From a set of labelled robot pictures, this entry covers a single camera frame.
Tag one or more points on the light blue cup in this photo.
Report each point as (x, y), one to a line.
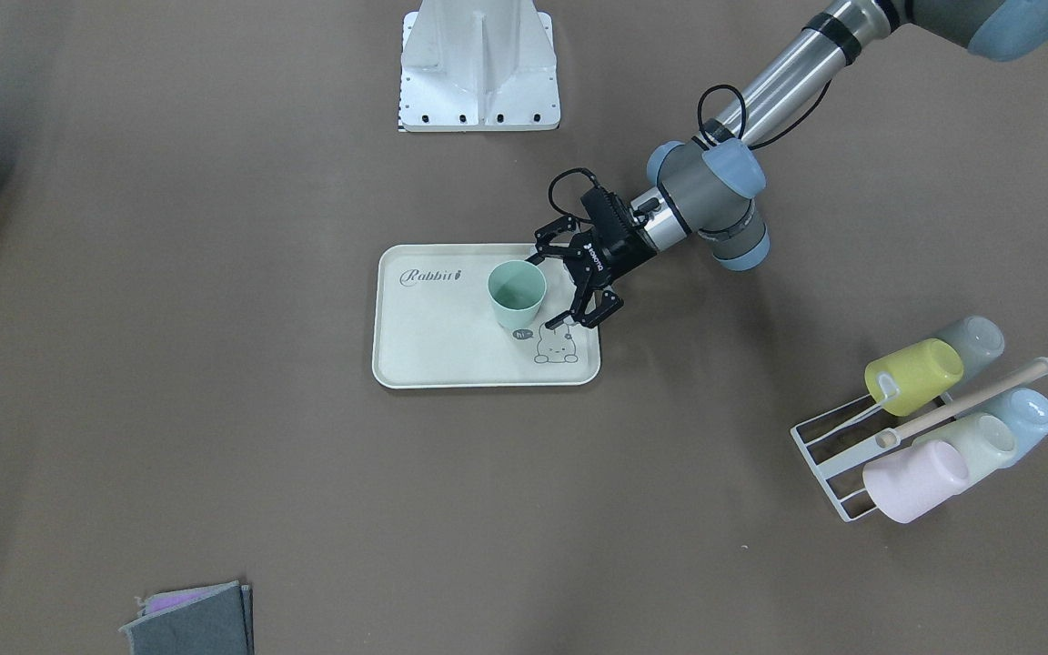
(1025, 413)

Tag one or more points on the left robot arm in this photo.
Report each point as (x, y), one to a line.
(708, 186)

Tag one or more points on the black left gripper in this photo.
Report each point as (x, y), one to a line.
(619, 256)

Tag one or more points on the cream white cup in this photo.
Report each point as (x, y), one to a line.
(983, 440)

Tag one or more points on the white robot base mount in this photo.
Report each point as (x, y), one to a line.
(478, 66)

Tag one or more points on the white wire cup rack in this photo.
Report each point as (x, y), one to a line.
(838, 444)

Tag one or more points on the yellow cup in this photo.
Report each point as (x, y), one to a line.
(908, 379)

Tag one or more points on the cream rabbit tray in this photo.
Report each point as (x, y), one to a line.
(435, 328)

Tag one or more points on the grey folded cloth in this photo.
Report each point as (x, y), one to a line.
(213, 619)

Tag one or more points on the pink cup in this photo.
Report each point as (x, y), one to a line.
(907, 484)

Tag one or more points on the grey-blue cup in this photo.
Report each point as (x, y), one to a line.
(977, 340)

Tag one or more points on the green cup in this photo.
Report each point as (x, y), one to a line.
(516, 289)

